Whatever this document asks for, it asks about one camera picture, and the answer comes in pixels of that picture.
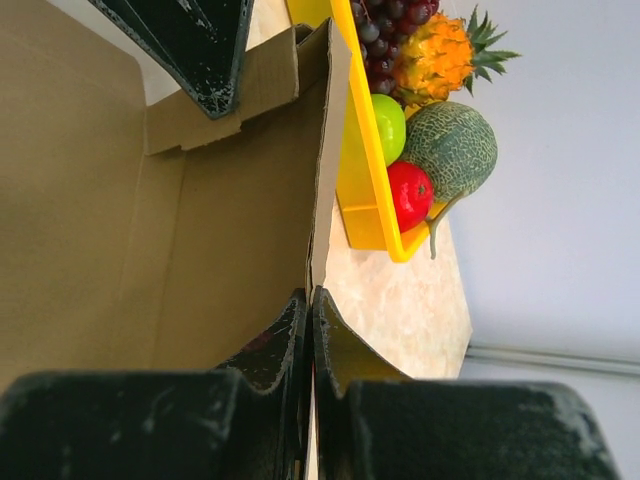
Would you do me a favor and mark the yellow plastic tray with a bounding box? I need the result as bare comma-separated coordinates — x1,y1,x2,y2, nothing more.
286,0,429,263

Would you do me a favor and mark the right aluminium frame post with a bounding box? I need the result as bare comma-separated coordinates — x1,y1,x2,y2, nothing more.
466,344,639,377

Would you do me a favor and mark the brown cardboard box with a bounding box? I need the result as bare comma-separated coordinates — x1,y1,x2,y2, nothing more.
0,0,354,480

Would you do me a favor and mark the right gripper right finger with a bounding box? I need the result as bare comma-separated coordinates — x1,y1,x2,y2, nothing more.
311,288,619,479

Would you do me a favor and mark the red tomato fruit front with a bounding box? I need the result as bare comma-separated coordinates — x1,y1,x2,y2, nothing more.
387,161,434,233

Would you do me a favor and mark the purple grape bunch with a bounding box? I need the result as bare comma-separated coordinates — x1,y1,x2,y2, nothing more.
350,0,440,95

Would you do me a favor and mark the light green apple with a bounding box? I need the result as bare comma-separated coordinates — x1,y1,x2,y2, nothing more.
371,94,406,166

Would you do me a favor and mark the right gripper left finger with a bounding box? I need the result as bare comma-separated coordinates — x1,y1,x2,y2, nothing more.
1,289,308,479

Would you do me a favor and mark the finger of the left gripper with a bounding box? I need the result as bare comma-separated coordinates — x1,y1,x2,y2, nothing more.
91,0,254,119

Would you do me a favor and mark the pineapple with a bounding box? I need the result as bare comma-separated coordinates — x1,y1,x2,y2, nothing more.
392,9,521,107

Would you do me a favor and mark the green netted melon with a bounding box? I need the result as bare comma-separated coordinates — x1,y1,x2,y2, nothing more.
401,101,499,260

